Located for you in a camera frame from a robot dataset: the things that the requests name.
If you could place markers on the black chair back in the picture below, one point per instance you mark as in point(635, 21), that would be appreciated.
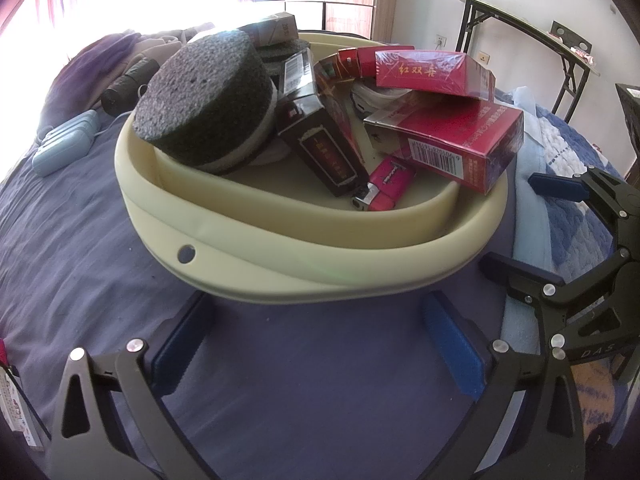
point(567, 35)

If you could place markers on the black red glossy carton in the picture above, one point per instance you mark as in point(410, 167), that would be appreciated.
point(320, 155)

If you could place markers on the purple cloth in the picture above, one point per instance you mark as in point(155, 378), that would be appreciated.
point(90, 70)

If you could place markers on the black roll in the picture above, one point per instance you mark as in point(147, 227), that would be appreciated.
point(125, 85)

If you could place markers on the red white packet on table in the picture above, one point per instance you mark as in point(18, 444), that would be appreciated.
point(582, 53)

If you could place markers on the brown white carton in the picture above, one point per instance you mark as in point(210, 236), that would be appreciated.
point(272, 27)

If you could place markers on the white red flat packet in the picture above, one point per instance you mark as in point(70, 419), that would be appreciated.
point(15, 405)

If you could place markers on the small red box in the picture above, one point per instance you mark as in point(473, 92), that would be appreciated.
point(352, 62)

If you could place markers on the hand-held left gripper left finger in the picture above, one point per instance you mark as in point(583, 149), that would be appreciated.
point(182, 345)

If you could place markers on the dark navy bed sheet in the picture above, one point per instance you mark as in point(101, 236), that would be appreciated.
point(75, 260)

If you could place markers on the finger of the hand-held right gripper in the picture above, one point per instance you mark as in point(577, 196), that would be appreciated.
point(520, 275)
point(555, 185)

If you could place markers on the patterned cloth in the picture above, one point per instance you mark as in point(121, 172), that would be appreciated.
point(595, 400)

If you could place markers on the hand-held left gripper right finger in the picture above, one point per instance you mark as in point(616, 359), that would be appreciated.
point(452, 345)

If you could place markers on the red white carton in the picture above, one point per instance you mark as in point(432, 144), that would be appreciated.
point(425, 72)
point(450, 145)

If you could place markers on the folding table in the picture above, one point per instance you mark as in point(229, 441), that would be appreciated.
point(520, 20)

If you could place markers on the pink lighter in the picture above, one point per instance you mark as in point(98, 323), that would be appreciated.
point(387, 182)

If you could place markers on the black bed rail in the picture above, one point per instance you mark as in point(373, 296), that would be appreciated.
point(345, 7)

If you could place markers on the cream plastic basin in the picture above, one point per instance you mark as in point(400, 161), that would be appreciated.
point(300, 260)

